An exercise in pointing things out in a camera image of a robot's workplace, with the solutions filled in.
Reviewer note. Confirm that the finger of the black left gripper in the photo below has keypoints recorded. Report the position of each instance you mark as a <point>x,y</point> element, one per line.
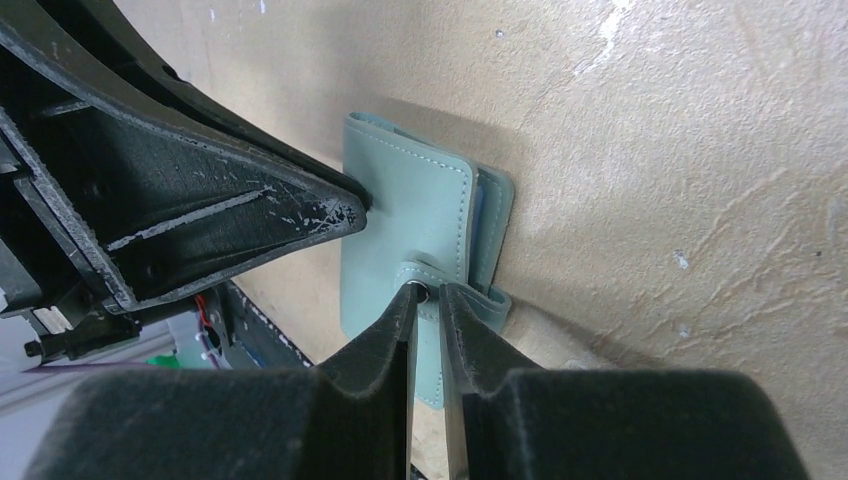
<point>102,29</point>

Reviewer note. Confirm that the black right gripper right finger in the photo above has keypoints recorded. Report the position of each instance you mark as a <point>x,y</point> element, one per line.
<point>509,418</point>

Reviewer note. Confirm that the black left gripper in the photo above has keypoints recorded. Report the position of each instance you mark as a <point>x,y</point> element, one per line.
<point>111,200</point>

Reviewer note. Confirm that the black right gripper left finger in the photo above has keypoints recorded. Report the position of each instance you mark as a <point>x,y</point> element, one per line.
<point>348,417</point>

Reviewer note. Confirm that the teal leather card holder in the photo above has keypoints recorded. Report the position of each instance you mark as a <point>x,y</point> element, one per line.
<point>436,218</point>

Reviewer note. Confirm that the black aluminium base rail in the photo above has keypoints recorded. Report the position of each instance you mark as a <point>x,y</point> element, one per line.
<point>251,339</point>

